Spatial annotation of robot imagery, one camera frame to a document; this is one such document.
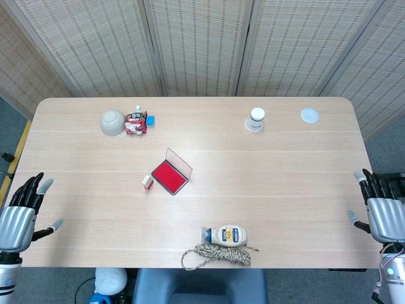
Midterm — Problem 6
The speckled coiled rope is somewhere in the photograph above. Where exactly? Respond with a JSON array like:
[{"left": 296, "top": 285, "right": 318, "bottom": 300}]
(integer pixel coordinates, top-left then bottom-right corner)
[{"left": 180, "top": 243, "right": 261, "bottom": 272}]

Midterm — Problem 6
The small red white cube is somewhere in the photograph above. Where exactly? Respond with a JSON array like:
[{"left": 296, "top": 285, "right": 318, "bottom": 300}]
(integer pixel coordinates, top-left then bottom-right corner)
[{"left": 142, "top": 174, "right": 155, "bottom": 196}]

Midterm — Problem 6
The beige upturned bowl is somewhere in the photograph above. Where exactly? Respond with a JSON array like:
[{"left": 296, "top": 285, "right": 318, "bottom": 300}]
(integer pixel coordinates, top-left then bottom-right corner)
[{"left": 100, "top": 108, "right": 125, "bottom": 137}]

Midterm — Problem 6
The woven folding screen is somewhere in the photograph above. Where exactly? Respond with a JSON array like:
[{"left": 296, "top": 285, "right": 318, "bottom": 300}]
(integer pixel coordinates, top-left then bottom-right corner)
[{"left": 0, "top": 0, "right": 405, "bottom": 141}]

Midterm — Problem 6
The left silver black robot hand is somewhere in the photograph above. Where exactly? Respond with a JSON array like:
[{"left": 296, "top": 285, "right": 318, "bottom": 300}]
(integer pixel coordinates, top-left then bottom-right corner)
[{"left": 0, "top": 172, "right": 64, "bottom": 253}]

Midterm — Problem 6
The red ink pad case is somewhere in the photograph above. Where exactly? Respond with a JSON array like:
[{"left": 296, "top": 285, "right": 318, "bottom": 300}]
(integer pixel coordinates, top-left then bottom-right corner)
[{"left": 151, "top": 147, "right": 194, "bottom": 196}]

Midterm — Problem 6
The white rounded plastic cover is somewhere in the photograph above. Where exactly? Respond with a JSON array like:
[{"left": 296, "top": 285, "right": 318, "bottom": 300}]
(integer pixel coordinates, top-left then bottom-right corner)
[{"left": 94, "top": 268, "right": 128, "bottom": 296}]

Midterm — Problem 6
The mayonnaise squeeze bottle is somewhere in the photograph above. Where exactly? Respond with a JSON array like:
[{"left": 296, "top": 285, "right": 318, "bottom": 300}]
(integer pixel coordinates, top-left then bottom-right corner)
[{"left": 201, "top": 224, "right": 248, "bottom": 248}]

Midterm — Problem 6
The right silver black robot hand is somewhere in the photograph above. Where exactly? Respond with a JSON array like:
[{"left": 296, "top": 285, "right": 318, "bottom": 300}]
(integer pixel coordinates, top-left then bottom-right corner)
[{"left": 347, "top": 168, "right": 405, "bottom": 244}]

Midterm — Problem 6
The black box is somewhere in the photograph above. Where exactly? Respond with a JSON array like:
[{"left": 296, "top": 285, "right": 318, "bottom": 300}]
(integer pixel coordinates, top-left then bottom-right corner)
[{"left": 373, "top": 172, "right": 405, "bottom": 201}]

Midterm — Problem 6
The red crumpled snack pouch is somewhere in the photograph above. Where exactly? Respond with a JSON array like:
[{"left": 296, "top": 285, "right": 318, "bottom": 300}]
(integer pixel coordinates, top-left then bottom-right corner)
[{"left": 124, "top": 105, "right": 149, "bottom": 136}]

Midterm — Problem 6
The white upturned paper cup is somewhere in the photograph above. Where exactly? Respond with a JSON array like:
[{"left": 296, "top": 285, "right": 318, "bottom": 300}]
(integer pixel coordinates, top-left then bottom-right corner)
[{"left": 244, "top": 107, "right": 266, "bottom": 133}]

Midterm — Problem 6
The white round table grommet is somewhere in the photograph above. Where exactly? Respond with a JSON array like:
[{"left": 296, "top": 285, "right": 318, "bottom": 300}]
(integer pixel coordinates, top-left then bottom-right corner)
[{"left": 300, "top": 108, "right": 320, "bottom": 124}]

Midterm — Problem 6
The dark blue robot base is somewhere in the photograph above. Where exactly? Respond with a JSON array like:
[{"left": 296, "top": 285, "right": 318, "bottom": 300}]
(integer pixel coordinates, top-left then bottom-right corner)
[{"left": 132, "top": 268, "right": 269, "bottom": 304}]

